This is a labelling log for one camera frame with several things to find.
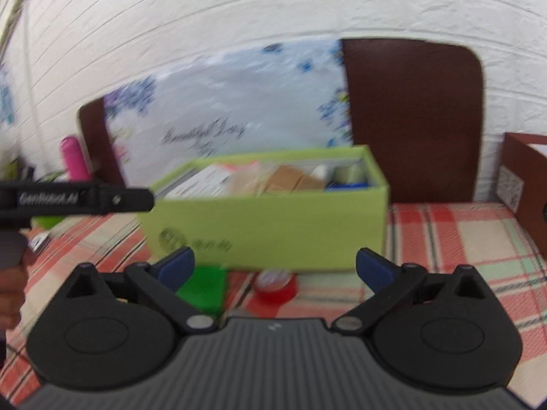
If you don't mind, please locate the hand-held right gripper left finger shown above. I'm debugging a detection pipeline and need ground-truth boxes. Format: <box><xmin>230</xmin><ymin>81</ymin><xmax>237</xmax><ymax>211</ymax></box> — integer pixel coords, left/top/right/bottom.
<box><xmin>63</xmin><ymin>247</ymin><xmax>217</xmax><ymax>336</ymax></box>

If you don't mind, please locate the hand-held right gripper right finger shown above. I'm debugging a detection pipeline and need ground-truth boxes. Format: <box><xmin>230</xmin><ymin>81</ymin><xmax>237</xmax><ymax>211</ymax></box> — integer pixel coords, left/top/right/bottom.
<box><xmin>332</xmin><ymin>247</ymin><xmax>489</xmax><ymax>336</ymax></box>

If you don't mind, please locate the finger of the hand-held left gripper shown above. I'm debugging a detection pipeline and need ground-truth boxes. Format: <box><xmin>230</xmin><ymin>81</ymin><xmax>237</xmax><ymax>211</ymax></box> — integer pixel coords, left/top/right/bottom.
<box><xmin>94</xmin><ymin>185</ymin><xmax>155</xmax><ymax>214</ymax></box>

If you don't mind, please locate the white barcode packet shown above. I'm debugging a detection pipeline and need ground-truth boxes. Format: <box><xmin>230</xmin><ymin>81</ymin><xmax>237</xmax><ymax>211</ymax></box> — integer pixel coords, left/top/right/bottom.
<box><xmin>164</xmin><ymin>164</ymin><xmax>241</xmax><ymax>198</ymax></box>

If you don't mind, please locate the lime green cardboard box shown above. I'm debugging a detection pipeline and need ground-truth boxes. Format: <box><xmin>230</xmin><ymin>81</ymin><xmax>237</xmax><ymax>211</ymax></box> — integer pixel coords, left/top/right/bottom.
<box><xmin>138</xmin><ymin>145</ymin><xmax>391</xmax><ymax>273</ymax></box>

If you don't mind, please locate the orange brown cardboard box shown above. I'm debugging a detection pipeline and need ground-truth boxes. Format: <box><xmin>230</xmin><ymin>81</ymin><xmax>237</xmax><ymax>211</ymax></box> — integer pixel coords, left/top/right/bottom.
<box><xmin>258</xmin><ymin>164</ymin><xmax>326</xmax><ymax>196</ymax></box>

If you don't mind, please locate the person's left hand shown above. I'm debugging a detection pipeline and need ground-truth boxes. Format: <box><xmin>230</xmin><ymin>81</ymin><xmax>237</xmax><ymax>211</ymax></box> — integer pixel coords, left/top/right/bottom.
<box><xmin>0</xmin><ymin>245</ymin><xmax>38</xmax><ymax>330</ymax></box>

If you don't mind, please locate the green tissue box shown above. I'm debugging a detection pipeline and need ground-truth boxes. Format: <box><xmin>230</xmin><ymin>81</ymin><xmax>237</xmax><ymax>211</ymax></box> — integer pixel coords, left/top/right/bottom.
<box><xmin>31</xmin><ymin>215</ymin><xmax>66</xmax><ymax>230</ymax></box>

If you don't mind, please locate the small dark green box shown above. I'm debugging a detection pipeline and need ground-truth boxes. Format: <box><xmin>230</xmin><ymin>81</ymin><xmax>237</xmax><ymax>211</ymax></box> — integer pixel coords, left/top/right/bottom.
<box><xmin>175</xmin><ymin>265</ymin><xmax>228</xmax><ymax>313</ymax></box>

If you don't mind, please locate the white flat device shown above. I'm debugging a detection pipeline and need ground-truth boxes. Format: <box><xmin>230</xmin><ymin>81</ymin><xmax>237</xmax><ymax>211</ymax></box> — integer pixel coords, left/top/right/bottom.
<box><xmin>26</xmin><ymin>231</ymin><xmax>53</xmax><ymax>254</ymax></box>

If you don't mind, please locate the pink bottle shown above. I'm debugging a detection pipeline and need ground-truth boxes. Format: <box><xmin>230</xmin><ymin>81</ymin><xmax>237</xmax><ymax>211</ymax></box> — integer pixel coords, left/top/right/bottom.
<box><xmin>59</xmin><ymin>136</ymin><xmax>93</xmax><ymax>182</ymax></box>

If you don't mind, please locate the narrow dark brown chair back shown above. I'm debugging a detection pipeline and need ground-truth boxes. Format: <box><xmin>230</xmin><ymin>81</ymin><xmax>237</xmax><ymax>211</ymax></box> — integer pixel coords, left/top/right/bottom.
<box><xmin>77</xmin><ymin>96</ymin><xmax>128</xmax><ymax>189</ymax></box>

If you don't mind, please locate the plaid tablecloth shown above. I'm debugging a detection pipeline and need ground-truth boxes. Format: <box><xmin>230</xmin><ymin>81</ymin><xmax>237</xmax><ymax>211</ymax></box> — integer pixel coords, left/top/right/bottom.
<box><xmin>0</xmin><ymin>202</ymin><xmax>547</xmax><ymax>406</ymax></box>

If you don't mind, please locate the small green white box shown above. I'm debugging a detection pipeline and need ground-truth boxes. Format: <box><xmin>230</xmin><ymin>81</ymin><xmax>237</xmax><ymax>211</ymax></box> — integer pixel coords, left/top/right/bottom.
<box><xmin>333</xmin><ymin>163</ymin><xmax>367</xmax><ymax>184</ymax></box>

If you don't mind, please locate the red tape roll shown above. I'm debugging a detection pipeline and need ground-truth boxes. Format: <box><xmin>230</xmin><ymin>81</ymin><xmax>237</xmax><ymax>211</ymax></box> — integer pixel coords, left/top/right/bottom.
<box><xmin>254</xmin><ymin>269</ymin><xmax>298</xmax><ymax>304</ymax></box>

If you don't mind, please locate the floral printed plastic bag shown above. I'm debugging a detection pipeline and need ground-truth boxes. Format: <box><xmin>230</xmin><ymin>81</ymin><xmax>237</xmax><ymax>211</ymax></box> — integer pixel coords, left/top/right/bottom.
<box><xmin>103</xmin><ymin>38</ymin><xmax>353</xmax><ymax>189</ymax></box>

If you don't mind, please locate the large dark brown chair back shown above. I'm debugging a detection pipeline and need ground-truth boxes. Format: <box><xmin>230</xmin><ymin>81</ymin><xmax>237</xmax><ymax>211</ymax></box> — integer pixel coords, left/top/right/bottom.
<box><xmin>339</xmin><ymin>38</ymin><xmax>486</xmax><ymax>204</ymax></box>

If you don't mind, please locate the reddish brown cardboard box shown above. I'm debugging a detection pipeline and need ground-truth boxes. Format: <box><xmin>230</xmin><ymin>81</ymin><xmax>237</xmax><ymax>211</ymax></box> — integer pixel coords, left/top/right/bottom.
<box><xmin>497</xmin><ymin>132</ymin><xmax>547</xmax><ymax>259</ymax></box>

